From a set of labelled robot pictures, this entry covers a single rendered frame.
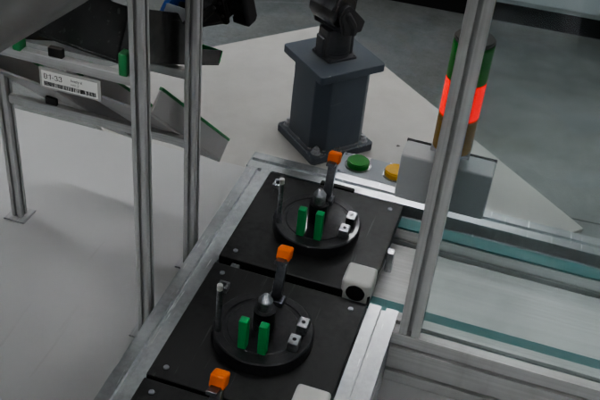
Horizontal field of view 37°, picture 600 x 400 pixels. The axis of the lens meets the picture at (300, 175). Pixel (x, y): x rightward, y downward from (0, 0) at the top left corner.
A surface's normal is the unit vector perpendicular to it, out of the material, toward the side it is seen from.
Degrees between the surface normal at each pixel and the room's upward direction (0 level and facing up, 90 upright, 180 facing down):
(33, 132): 0
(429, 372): 90
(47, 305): 0
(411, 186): 90
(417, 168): 90
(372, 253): 0
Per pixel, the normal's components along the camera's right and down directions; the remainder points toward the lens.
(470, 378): -0.30, 0.54
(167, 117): 0.88, 0.33
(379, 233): 0.08, -0.81
